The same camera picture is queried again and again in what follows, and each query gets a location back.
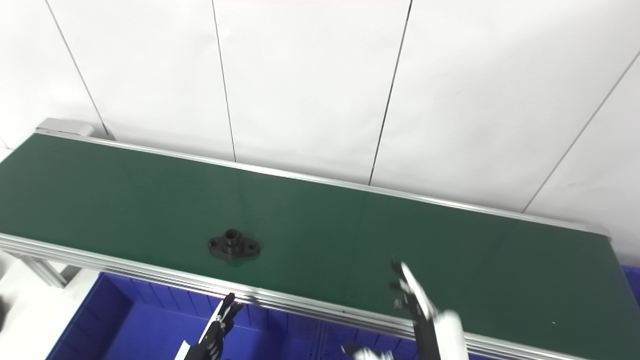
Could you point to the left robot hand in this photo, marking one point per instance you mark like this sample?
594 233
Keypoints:
212 337

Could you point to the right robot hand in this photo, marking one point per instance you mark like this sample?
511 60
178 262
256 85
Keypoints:
435 335

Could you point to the black flanged metal part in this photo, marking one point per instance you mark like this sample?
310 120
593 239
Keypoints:
233 245

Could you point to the blue plastic bin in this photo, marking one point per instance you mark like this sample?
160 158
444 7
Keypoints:
145 330
632 285
385 345

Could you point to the green conveyor belt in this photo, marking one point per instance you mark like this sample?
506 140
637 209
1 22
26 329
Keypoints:
350 240
150 275

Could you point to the aluminium conveyor support leg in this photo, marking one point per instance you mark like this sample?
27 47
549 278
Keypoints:
42 270

